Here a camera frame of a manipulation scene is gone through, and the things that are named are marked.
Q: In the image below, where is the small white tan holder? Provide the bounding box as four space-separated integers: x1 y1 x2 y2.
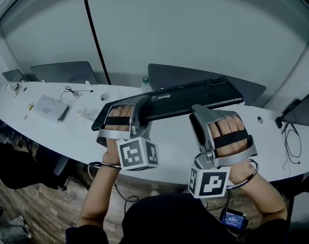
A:
3 82 19 96

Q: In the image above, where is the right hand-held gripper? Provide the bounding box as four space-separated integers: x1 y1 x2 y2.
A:
187 104 258 199

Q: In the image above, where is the clear plastic cup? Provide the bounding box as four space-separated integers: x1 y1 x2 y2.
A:
101 85 120 104

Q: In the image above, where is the small blue screen device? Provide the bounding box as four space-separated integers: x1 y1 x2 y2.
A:
220 210 249 235

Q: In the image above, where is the person's left forearm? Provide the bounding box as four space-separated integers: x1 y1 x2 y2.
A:
77 161 122 227

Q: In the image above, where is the long black adapter cable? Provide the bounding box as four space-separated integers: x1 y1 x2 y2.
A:
281 122 302 177

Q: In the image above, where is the white flat box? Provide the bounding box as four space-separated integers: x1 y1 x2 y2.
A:
32 95 70 124

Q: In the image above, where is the thin black coiled cable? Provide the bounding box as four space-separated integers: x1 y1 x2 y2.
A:
59 85 94 102

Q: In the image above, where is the black office chair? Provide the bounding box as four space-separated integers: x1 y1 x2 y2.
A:
0 141 78 191
276 174 309 200

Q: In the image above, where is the person's right forearm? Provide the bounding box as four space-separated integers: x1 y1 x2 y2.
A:
228 171 289 221

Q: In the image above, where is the person's black shirt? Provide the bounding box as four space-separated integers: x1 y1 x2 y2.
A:
65 193 290 244

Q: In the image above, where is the person's left hand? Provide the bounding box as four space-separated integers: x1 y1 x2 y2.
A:
102 105 134 166

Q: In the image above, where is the black keyboard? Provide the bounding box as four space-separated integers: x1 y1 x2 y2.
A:
90 76 244 132

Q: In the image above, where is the thick black hanging cable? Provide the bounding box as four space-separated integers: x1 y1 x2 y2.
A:
80 0 112 85

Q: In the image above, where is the thin gripper cable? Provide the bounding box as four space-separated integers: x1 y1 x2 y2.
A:
87 161 140 215
205 159 259 212

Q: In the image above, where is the person's right hand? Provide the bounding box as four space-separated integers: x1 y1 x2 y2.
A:
209 115 257 187

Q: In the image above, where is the medium grey desk divider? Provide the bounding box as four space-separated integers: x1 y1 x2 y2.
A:
30 61 98 84

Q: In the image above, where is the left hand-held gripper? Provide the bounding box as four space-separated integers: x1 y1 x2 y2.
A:
96 95 160 172

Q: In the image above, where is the small grey desk divider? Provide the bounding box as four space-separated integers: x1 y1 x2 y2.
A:
2 69 40 83

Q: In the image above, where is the crumpled plastic sheet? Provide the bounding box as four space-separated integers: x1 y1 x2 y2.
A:
0 113 33 149

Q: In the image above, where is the black flat monitor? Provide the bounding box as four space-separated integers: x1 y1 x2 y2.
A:
281 94 309 127

